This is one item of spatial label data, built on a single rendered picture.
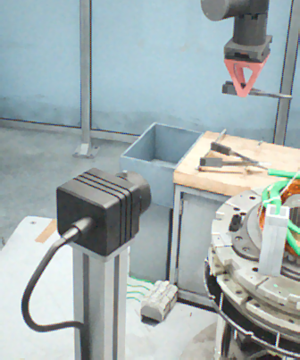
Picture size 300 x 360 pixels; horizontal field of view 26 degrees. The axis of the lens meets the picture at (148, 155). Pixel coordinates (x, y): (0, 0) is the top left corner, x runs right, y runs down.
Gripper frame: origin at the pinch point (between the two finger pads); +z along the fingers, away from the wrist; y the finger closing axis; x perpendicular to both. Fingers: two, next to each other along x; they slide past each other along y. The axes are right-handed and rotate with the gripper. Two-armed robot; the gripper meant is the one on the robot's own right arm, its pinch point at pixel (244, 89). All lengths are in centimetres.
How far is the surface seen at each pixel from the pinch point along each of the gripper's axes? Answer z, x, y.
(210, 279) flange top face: 16.1, 4.7, 34.6
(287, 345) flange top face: 16.2, 17.7, 43.8
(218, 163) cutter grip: 9.7, -1.0, 11.5
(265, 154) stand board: 12.2, 5.1, 0.1
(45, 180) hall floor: 119, -124, -139
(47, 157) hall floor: 119, -135, -160
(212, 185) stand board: 12.9, -1.2, 13.6
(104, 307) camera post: -13, 8, 77
